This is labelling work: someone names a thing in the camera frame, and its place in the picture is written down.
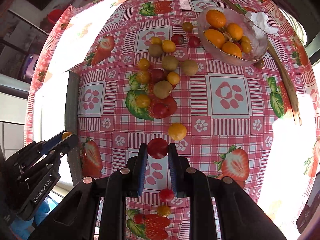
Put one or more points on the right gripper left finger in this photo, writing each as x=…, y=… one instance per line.
x=139, y=170

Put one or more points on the small yellow tomato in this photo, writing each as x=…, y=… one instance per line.
x=66, y=134
x=163, y=211

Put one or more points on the small red tomato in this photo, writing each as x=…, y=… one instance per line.
x=166, y=195

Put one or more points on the orange kumquat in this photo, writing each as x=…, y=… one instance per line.
x=216, y=18

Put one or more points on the red plastic chair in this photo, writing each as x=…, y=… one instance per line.
x=50, y=20

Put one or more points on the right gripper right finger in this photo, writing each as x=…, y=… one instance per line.
x=177, y=167

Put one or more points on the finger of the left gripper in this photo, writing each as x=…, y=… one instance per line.
x=53, y=141
x=64, y=146

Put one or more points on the white crumpled tissue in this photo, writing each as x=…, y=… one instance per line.
x=260, y=19

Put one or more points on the red cherry tomato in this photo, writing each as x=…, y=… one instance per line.
x=157, y=148

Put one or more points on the glass fruit bowl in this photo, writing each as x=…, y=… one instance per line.
x=240, y=42

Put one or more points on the wooden stick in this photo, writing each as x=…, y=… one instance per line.
x=290, y=89

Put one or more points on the brown kiwi berry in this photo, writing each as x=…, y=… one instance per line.
x=162, y=89

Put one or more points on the yellow cherry tomato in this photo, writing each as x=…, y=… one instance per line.
x=177, y=131

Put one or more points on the pink strawberry tablecloth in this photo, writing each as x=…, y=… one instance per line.
x=226, y=109

